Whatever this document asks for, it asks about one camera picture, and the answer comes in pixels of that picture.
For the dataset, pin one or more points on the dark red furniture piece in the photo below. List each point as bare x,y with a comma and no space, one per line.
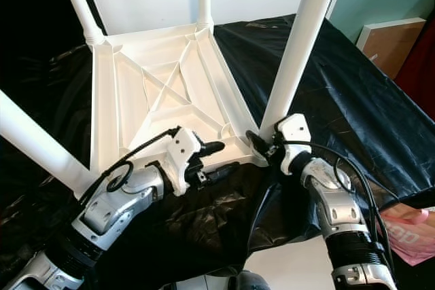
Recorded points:
420,66

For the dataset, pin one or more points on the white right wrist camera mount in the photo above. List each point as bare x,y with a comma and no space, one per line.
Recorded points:
293,127

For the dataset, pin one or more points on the black door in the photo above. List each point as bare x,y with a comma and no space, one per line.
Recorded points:
27,18

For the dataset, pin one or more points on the brown wooden cabinet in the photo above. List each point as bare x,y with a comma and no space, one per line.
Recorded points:
387,45

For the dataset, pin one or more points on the black plastic table cloth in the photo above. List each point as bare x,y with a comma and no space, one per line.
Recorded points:
346,100

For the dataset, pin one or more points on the white plastic table top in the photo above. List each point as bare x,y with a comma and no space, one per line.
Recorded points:
129,100

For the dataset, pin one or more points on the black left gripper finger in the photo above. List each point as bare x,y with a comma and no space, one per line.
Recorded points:
211,147
224,171

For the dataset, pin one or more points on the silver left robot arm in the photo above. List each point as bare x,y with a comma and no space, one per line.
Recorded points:
109,212

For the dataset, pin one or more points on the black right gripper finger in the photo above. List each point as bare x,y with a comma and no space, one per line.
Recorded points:
258,144

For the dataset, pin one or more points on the pink plastic bag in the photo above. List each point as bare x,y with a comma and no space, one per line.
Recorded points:
411,236

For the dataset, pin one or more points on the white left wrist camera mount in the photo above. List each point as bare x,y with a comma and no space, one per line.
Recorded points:
180,147

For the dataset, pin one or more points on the grey robot right leg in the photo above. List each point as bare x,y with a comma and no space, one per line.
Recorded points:
253,282

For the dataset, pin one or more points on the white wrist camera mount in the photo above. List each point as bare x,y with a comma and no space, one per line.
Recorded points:
180,147
293,127

